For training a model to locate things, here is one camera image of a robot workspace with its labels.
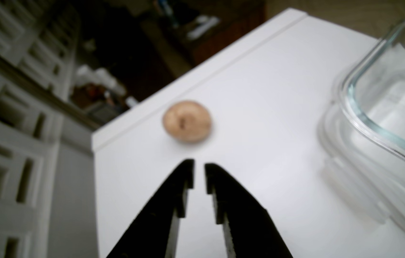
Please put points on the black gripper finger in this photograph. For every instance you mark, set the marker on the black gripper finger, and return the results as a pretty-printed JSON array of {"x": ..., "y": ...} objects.
[
  {"x": 159, "y": 215},
  {"x": 245, "y": 222}
]

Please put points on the small tan potato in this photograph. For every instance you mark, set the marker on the small tan potato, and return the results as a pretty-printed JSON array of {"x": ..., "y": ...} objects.
[{"x": 187, "y": 122}]

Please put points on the blurred white bottles clutter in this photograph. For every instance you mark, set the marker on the blurred white bottles clutter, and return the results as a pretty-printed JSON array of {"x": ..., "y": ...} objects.
[{"x": 98, "y": 79}]

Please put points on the clear glass food container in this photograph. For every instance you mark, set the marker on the clear glass food container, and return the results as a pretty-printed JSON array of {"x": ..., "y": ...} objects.
[{"x": 349, "y": 93}]

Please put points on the white lattice block screen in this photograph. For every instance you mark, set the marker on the white lattice block screen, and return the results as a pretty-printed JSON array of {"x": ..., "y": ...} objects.
[{"x": 5, "y": 143}]

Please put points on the brown wooden cabinet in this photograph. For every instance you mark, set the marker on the brown wooden cabinet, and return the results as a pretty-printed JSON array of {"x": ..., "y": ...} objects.
[{"x": 220, "y": 39}]

